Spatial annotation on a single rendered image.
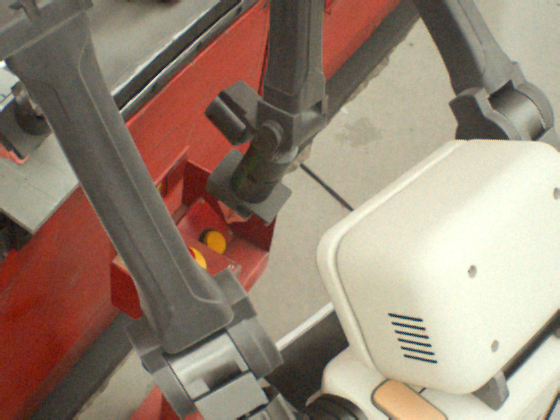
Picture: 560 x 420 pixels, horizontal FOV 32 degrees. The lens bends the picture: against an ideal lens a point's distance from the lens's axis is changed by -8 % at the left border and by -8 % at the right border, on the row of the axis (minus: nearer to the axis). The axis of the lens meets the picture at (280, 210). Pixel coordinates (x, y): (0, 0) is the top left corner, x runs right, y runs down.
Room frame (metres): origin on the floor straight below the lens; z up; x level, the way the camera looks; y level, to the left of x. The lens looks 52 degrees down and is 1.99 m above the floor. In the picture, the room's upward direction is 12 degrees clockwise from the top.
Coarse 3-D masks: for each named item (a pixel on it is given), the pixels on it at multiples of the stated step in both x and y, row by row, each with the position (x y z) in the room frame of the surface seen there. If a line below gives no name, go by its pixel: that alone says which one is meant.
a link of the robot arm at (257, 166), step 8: (248, 128) 0.89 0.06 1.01; (240, 136) 0.89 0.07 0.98; (248, 136) 0.89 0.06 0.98; (248, 152) 0.88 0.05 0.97; (256, 152) 0.86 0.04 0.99; (288, 152) 0.87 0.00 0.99; (296, 152) 0.88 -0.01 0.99; (248, 160) 0.87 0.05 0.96; (256, 160) 0.86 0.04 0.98; (264, 160) 0.85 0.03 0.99; (272, 160) 0.85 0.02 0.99; (280, 160) 0.86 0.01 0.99; (288, 160) 0.86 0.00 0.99; (248, 168) 0.86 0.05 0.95; (256, 168) 0.86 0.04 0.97; (264, 168) 0.85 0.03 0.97; (272, 168) 0.85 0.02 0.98; (280, 168) 0.86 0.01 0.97; (256, 176) 0.86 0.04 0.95; (264, 176) 0.86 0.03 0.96; (272, 176) 0.86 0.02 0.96; (280, 176) 0.87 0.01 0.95
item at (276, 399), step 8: (264, 392) 0.41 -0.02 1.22; (272, 392) 0.40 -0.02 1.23; (272, 400) 0.39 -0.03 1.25; (280, 400) 0.39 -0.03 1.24; (264, 408) 0.38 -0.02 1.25; (272, 408) 0.38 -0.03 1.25; (280, 408) 0.39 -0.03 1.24; (288, 408) 0.39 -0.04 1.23; (248, 416) 0.37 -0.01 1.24; (256, 416) 0.37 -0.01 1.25; (264, 416) 0.37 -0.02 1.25; (272, 416) 0.37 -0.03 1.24; (280, 416) 0.38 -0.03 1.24; (288, 416) 0.38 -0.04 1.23; (296, 416) 0.40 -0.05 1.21; (304, 416) 0.39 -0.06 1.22
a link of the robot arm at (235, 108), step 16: (240, 80) 0.95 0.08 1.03; (224, 96) 0.92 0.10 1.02; (240, 96) 0.92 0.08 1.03; (256, 96) 0.93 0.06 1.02; (208, 112) 0.91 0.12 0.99; (224, 112) 0.90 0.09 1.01; (240, 112) 0.90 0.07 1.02; (256, 112) 0.90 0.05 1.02; (224, 128) 0.89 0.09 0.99; (240, 128) 0.89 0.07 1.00; (256, 128) 0.88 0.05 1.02; (272, 128) 0.84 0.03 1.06; (256, 144) 0.85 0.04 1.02; (272, 144) 0.83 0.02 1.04
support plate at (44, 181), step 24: (0, 72) 0.91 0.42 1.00; (0, 96) 0.87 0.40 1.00; (48, 144) 0.80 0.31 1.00; (0, 168) 0.75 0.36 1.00; (24, 168) 0.76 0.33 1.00; (48, 168) 0.76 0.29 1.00; (0, 192) 0.71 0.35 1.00; (24, 192) 0.72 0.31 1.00; (48, 192) 0.73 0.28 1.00; (72, 192) 0.74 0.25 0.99; (24, 216) 0.68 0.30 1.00; (48, 216) 0.70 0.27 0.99
